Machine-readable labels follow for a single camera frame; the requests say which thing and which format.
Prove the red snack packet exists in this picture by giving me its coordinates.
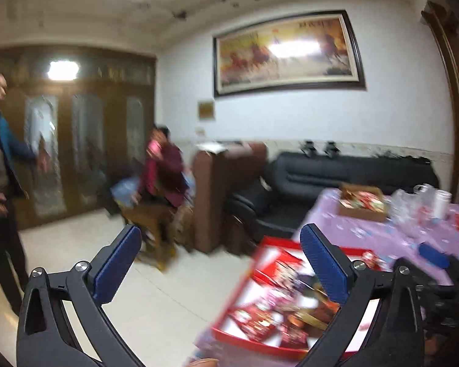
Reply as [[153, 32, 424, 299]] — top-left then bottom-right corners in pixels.
[[251, 250, 303, 288]]

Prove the red patterned snack bag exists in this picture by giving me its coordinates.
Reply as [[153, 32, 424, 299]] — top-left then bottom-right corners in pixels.
[[229, 302, 282, 342]]

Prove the cardboard box of snacks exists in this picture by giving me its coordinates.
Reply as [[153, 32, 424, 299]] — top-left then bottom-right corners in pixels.
[[337, 183, 388, 223]]

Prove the person's right hand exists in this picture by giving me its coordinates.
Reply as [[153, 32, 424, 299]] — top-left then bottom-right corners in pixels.
[[187, 358, 219, 367]]

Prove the clear plastic bag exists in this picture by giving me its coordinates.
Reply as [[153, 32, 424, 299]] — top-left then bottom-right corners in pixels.
[[389, 184, 436, 239]]

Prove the purple floral tablecloth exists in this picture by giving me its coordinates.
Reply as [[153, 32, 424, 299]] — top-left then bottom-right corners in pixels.
[[193, 189, 459, 366]]

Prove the red tray with white base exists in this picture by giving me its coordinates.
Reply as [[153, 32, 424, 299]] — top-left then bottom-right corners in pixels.
[[209, 235, 382, 360]]

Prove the black leather sofa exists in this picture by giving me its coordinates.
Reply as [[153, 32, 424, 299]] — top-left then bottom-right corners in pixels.
[[223, 152, 439, 255]]

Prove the wooden stool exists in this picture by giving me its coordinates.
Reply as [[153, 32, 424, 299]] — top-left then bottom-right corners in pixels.
[[121, 204, 176, 272]]

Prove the standing man in blue jacket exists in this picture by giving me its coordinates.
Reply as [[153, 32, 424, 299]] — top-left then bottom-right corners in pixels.
[[0, 73, 49, 315]]

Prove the seated person in maroon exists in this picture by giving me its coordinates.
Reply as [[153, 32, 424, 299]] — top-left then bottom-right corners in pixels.
[[110, 123, 188, 238]]

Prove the brown armchair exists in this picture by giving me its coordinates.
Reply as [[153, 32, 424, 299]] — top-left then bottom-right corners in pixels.
[[191, 142, 268, 254]]

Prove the wooden glass door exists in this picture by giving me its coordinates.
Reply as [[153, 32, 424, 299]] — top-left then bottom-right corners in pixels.
[[0, 45, 156, 229]]

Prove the framed horse painting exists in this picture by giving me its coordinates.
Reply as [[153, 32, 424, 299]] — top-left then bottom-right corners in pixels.
[[213, 10, 366, 98]]

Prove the small gold wall plaque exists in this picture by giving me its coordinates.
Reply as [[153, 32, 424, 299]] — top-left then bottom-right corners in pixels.
[[197, 100, 215, 121]]

